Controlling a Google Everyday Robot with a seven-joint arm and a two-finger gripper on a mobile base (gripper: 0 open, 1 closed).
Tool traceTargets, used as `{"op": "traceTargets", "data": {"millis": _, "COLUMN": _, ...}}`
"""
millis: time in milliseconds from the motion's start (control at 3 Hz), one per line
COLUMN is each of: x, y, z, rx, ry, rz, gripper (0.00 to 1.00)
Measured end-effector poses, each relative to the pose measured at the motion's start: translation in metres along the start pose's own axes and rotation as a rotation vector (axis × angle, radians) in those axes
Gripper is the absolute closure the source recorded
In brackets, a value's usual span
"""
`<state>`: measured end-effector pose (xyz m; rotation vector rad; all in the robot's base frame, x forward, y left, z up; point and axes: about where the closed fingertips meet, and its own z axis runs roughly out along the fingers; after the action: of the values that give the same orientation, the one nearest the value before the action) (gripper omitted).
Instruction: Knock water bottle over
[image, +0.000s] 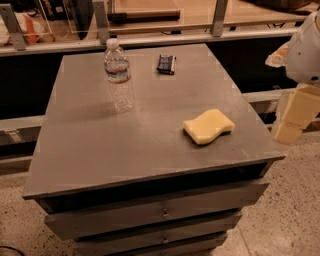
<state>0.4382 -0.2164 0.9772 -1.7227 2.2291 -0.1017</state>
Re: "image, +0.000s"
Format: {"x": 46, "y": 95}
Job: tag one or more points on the dark snack bar wrapper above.
{"x": 166, "y": 64}

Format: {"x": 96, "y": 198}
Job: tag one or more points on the orange white bag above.
{"x": 32, "y": 30}

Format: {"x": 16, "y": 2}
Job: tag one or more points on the dark wooden bar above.
{"x": 144, "y": 16}

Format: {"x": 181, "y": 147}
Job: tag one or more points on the grey drawer cabinet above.
{"x": 136, "y": 184}

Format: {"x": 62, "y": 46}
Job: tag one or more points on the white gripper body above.
{"x": 304, "y": 55}

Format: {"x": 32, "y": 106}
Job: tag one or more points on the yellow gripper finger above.
{"x": 278, "y": 58}
{"x": 302, "y": 108}

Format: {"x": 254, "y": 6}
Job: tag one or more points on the clear plastic water bottle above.
{"x": 117, "y": 68}

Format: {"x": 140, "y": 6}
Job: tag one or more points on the yellow sponge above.
{"x": 205, "y": 128}

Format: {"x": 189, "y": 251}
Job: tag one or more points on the metal railing frame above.
{"x": 86, "y": 26}

